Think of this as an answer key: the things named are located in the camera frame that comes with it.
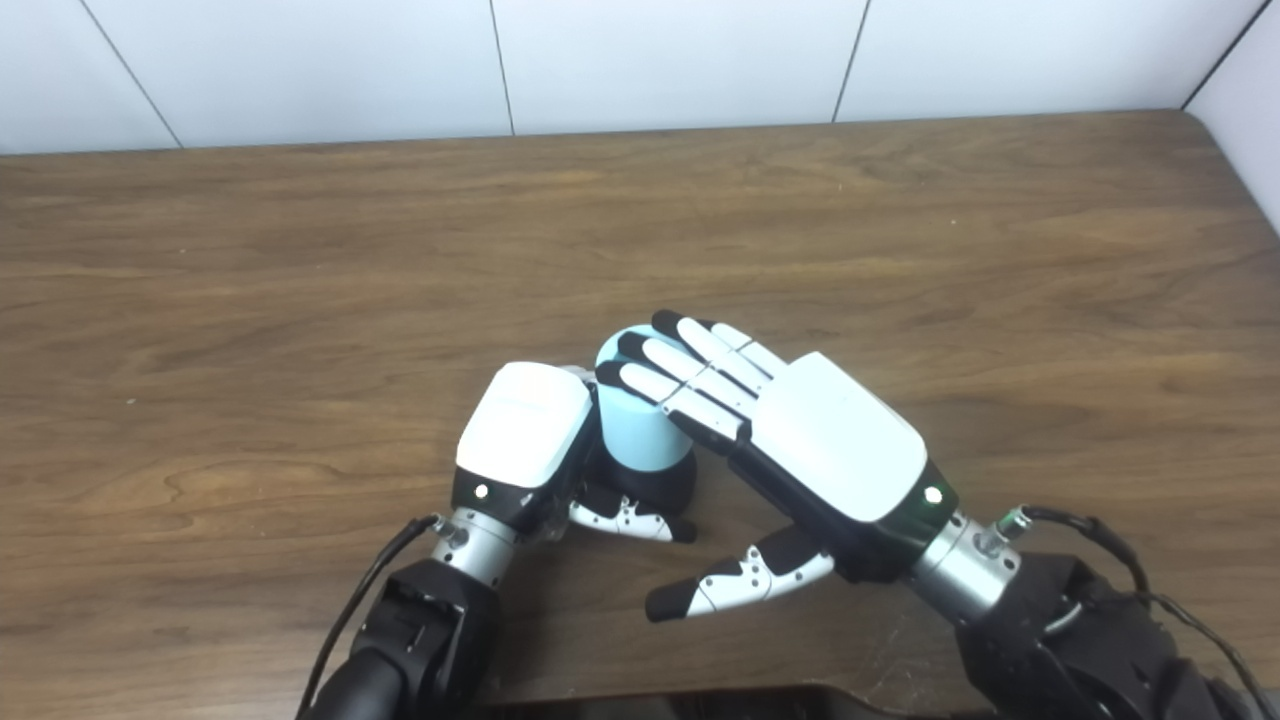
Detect white and black right hand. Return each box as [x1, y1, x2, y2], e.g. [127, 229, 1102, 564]
[595, 309, 959, 624]

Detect white and black left hand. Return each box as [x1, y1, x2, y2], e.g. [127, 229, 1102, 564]
[452, 361, 698, 546]

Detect light-blue hose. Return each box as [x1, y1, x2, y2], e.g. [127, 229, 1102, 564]
[594, 325, 693, 473]

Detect black nozzle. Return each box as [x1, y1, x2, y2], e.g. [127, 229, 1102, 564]
[590, 450, 699, 521]

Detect thick black right wrist cable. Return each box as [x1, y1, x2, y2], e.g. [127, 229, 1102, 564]
[995, 505, 1151, 596]

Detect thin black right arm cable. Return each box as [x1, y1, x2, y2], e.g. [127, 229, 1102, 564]
[1040, 590, 1276, 720]

